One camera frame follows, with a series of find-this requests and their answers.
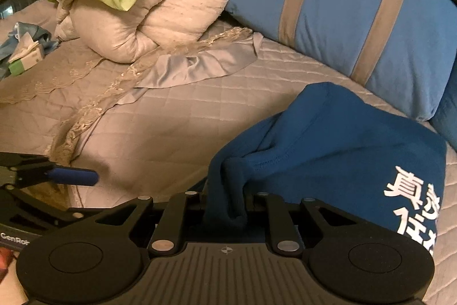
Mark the dark blue sweatshirt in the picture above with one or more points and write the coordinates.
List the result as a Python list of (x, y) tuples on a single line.
[(332, 146)]

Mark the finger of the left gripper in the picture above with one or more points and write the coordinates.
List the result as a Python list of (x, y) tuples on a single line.
[(26, 170)]

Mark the tissue packet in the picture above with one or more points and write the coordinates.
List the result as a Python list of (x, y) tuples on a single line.
[(26, 55)]

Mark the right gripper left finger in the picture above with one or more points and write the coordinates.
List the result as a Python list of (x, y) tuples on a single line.
[(173, 220)]

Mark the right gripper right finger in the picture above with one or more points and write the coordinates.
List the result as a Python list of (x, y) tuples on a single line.
[(268, 221)]

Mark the white rolled duvet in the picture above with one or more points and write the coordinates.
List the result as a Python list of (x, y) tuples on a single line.
[(124, 36)]

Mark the blue striped pillow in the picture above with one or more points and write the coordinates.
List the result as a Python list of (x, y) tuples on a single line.
[(445, 119), (400, 50)]

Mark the right blue striped pillow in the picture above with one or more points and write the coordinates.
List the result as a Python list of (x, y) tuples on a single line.
[(445, 119)]

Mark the left blue striped pillow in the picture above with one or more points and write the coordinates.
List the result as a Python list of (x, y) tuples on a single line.
[(400, 50)]

